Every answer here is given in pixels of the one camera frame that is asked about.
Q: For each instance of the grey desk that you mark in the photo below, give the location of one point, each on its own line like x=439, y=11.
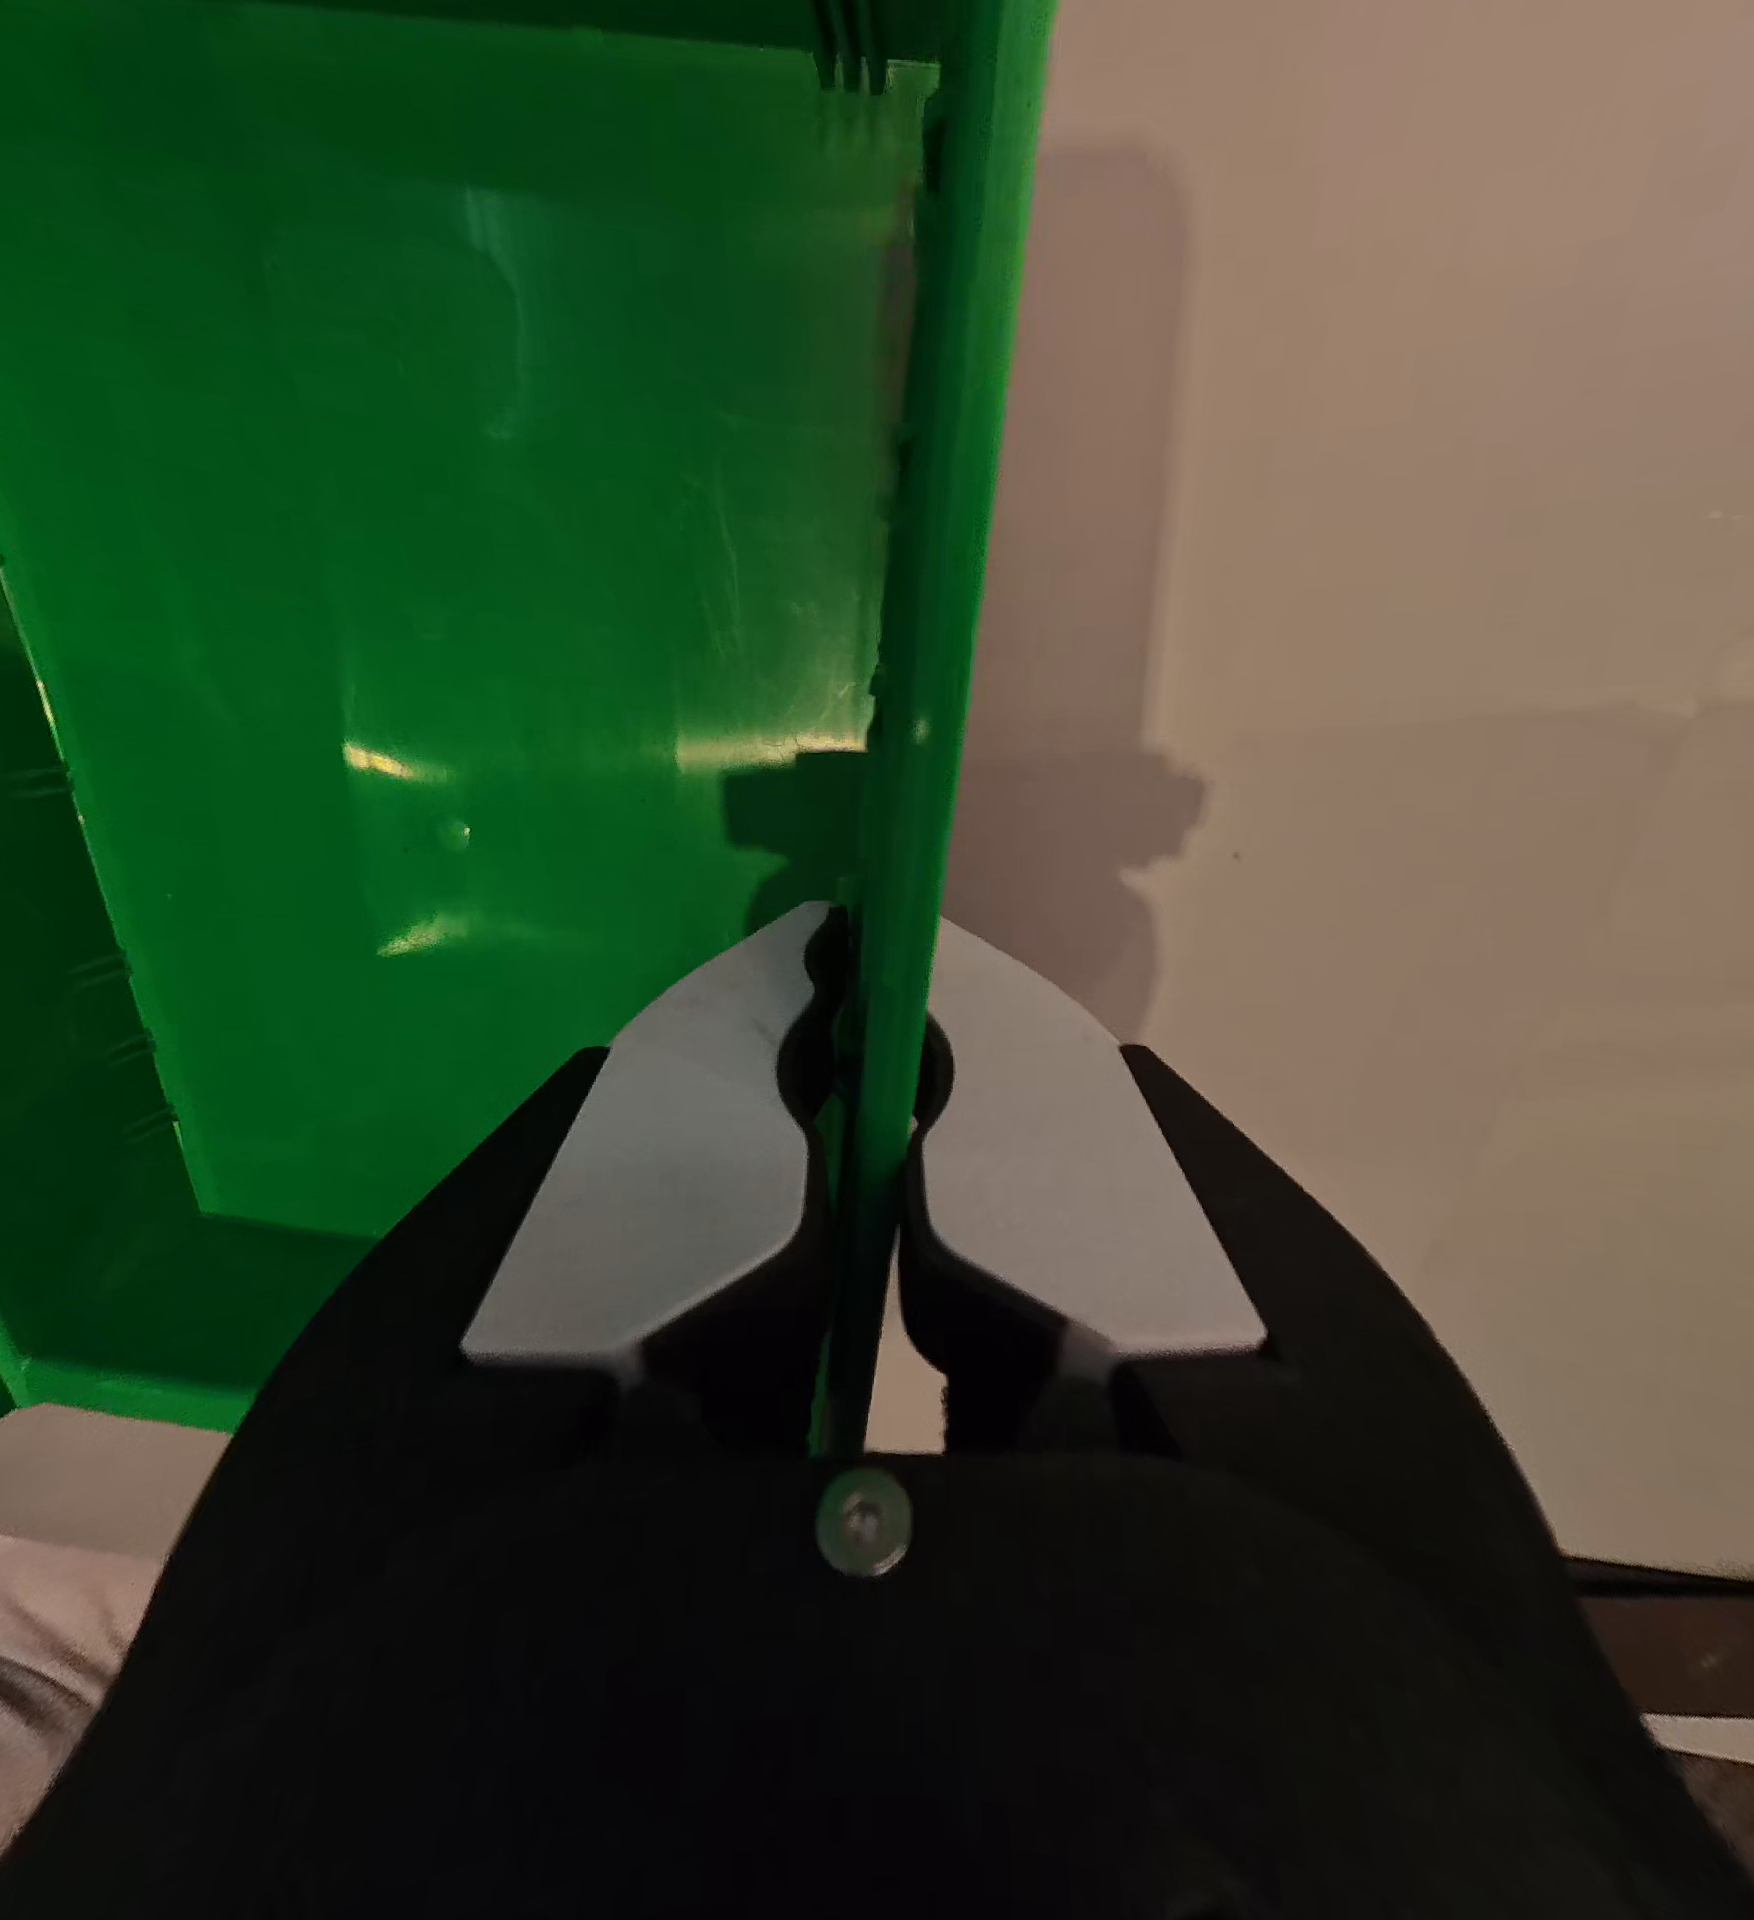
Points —
x=1418, y=600

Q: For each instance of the green plastic bin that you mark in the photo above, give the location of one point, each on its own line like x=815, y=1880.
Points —
x=516, y=600

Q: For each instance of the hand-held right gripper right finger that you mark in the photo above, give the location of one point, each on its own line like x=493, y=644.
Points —
x=1072, y=1183

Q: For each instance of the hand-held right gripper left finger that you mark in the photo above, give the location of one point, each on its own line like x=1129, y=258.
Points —
x=669, y=1168

